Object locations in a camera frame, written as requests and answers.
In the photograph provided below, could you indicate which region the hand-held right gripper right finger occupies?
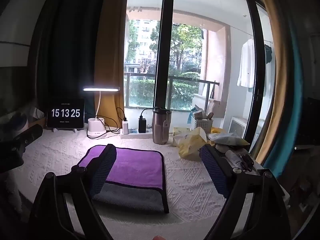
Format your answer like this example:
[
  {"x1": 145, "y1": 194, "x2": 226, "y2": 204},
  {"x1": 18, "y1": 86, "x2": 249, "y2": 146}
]
[{"x1": 199, "y1": 144, "x2": 292, "y2": 240}]

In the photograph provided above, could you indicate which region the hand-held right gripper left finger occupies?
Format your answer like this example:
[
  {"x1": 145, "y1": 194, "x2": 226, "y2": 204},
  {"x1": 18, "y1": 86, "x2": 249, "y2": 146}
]
[{"x1": 27, "y1": 144, "x2": 117, "y2": 240}]

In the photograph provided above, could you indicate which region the purple and grey towel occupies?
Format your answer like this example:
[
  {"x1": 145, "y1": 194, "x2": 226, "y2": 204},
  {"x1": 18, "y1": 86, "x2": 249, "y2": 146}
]
[{"x1": 77, "y1": 144, "x2": 170, "y2": 214}]

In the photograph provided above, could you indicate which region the white tube bottle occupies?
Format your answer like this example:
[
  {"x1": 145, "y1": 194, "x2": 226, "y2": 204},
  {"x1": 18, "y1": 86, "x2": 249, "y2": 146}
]
[{"x1": 225, "y1": 149, "x2": 247, "y2": 168}]

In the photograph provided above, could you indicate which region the white textured table cover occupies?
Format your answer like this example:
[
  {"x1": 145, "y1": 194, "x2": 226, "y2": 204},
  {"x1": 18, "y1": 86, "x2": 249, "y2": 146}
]
[{"x1": 15, "y1": 123, "x2": 292, "y2": 230}]

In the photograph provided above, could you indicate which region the white plastic packet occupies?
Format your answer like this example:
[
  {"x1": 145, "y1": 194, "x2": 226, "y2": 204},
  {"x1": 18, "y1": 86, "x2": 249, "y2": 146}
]
[{"x1": 208, "y1": 132, "x2": 250, "y2": 147}]

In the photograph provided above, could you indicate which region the yellow plastic bag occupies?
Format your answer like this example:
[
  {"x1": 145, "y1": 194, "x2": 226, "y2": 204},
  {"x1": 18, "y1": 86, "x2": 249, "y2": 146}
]
[{"x1": 173, "y1": 127, "x2": 208, "y2": 160}]

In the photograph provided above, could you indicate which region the white slotted basket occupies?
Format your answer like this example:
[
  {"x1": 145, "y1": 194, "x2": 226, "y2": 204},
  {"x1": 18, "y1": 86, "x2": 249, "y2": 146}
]
[{"x1": 190, "y1": 116, "x2": 214, "y2": 133}]

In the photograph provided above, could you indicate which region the white power strip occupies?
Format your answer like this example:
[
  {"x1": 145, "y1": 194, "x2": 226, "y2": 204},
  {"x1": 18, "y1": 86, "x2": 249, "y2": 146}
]
[{"x1": 120, "y1": 128, "x2": 153, "y2": 140}]

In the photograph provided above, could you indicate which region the white storage box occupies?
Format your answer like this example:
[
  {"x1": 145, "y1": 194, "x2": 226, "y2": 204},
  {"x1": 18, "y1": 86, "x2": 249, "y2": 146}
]
[{"x1": 229, "y1": 116, "x2": 248, "y2": 138}]

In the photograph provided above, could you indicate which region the white desk lamp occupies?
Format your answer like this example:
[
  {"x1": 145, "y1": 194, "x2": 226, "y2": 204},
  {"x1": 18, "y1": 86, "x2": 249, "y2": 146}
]
[{"x1": 83, "y1": 86, "x2": 120, "y2": 138}]

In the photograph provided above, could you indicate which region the tablet clock display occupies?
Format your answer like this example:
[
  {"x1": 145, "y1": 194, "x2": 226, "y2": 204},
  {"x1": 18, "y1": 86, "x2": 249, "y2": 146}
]
[{"x1": 46, "y1": 98, "x2": 85, "y2": 128}]

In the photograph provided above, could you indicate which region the steel tumbler with lid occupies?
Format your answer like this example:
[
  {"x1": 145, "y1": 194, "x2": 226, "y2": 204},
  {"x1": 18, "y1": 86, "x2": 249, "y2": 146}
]
[{"x1": 152, "y1": 107, "x2": 172, "y2": 145}]

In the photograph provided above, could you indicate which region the teal curtain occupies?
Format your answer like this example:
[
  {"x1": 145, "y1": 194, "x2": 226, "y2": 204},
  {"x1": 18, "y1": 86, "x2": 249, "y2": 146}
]
[{"x1": 262, "y1": 0, "x2": 309, "y2": 173}]

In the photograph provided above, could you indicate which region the white hanging shirt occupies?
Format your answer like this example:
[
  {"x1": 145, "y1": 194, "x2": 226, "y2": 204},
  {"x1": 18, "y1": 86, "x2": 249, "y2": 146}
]
[{"x1": 237, "y1": 38, "x2": 255, "y2": 88}]

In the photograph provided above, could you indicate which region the dark green curtain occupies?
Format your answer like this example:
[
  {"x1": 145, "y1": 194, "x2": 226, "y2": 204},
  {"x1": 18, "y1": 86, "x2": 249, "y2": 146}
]
[{"x1": 35, "y1": 0, "x2": 110, "y2": 120}]

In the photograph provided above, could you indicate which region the mustard yellow curtain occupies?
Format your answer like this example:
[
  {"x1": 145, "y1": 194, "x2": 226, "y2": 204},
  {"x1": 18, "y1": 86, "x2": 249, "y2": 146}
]
[{"x1": 94, "y1": 0, "x2": 130, "y2": 128}]

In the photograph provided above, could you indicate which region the dark hanging garment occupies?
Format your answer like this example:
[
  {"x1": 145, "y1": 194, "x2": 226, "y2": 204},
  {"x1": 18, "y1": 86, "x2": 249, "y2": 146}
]
[{"x1": 264, "y1": 44, "x2": 272, "y2": 64}]

